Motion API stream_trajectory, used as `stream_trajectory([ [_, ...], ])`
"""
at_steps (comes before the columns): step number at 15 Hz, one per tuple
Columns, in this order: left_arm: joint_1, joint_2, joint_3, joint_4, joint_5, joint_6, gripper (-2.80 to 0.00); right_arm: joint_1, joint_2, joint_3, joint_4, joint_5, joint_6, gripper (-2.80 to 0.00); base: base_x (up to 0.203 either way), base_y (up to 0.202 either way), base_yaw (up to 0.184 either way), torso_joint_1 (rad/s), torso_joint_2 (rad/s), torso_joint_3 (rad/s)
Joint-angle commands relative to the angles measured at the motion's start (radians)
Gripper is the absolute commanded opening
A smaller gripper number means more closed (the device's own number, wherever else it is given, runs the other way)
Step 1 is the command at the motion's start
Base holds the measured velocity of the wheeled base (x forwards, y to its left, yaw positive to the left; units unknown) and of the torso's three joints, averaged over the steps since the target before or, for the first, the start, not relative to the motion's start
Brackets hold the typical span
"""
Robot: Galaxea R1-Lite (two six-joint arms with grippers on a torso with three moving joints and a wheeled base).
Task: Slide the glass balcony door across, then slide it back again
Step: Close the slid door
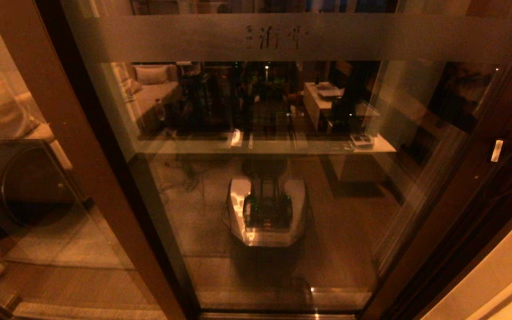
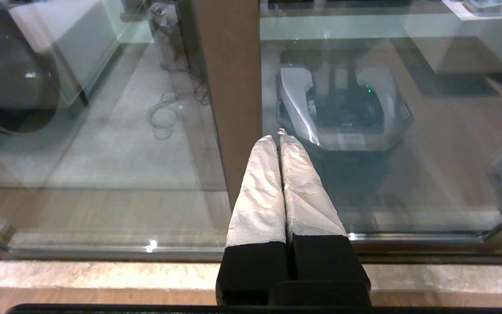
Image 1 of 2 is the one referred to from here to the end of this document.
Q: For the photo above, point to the brown-framed fixed glass panel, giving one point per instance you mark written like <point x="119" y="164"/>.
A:
<point x="82" y="146"/>

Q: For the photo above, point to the brown-framed sliding glass door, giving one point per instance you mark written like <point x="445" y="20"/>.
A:
<point x="460" y="200"/>

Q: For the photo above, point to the dark brown door jamb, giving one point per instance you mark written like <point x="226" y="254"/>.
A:
<point x="474" y="271"/>

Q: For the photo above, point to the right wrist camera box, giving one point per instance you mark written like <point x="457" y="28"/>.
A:
<point x="497" y="151"/>

